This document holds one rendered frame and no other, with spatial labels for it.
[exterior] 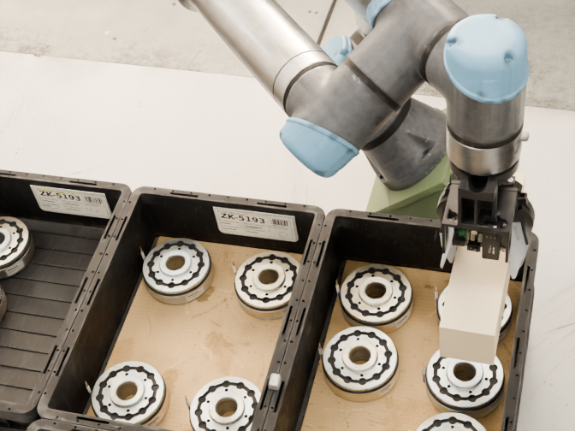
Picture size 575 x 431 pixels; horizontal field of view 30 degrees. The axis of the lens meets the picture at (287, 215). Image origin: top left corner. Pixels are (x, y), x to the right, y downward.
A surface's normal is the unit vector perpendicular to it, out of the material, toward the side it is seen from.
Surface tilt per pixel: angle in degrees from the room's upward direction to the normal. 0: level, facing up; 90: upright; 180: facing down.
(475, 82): 88
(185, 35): 0
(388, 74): 54
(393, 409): 0
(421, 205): 90
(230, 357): 0
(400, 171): 73
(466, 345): 90
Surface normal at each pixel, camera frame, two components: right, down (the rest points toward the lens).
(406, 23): -0.55, -0.17
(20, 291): -0.12, -0.64
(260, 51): -0.72, -0.15
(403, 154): -0.15, 0.33
